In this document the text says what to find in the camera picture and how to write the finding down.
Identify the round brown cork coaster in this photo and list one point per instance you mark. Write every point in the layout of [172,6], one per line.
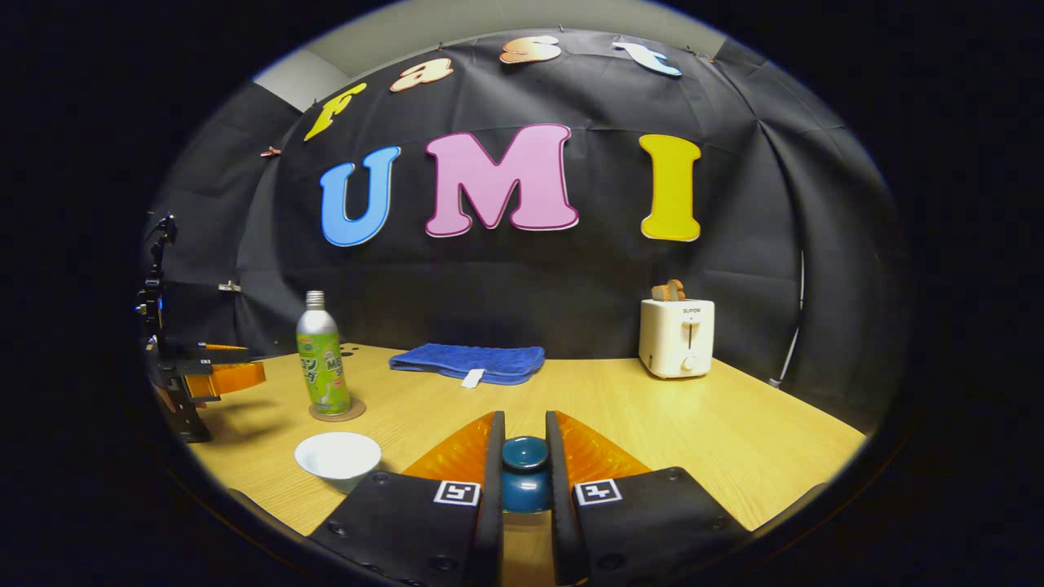
[357,409]

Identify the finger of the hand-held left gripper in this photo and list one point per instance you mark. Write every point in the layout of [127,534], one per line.
[204,352]
[232,377]

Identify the teal teacup lid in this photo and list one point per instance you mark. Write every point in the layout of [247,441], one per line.
[524,477]

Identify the blue folded towel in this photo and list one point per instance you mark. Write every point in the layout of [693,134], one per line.
[469,360]

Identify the pale cloth clip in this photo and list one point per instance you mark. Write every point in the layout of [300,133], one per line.
[230,286]

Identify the brown bread slice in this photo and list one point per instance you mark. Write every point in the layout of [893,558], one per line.
[669,290]

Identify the white toaster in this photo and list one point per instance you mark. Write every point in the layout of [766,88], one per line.
[675,341]

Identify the teal white-lined teacup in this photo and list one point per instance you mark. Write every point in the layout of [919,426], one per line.
[338,458]

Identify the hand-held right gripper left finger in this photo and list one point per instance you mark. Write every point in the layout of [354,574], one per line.
[489,522]

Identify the silver green label water bottle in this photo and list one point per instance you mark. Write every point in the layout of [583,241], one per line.
[322,367]

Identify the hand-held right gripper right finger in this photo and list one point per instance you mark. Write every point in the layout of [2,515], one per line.
[563,522]

